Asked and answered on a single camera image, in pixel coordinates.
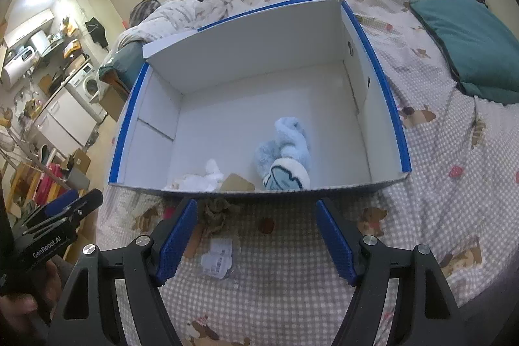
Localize beige lace scrunchie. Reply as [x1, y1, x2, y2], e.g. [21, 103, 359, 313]
[199, 197, 243, 237]

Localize white fuzzy sock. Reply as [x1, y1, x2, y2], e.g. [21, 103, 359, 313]
[163, 159, 223, 192]

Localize person's left hand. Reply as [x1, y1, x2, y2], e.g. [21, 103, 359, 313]
[1, 261, 63, 345]

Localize white paper label tag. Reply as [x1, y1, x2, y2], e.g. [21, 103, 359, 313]
[200, 238, 233, 280]

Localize red bag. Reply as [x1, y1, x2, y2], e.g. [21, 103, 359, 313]
[34, 163, 66, 206]

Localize checkered patterned bed sheet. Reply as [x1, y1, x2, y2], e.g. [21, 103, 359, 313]
[95, 0, 519, 346]

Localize brown cardboard box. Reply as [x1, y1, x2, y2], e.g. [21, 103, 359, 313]
[60, 149, 91, 176]

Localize light blue fuzzy socks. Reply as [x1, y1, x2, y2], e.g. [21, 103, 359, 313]
[254, 117, 310, 191]

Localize white kitchen cabinet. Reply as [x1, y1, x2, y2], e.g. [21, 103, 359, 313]
[35, 89, 97, 155]

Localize blue and white cardboard box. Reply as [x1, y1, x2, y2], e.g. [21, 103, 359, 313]
[107, 0, 412, 195]

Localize white washing machine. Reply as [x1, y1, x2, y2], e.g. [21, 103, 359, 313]
[65, 61, 107, 124]

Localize teal pillow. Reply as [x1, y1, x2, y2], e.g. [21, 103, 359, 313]
[410, 0, 518, 105]

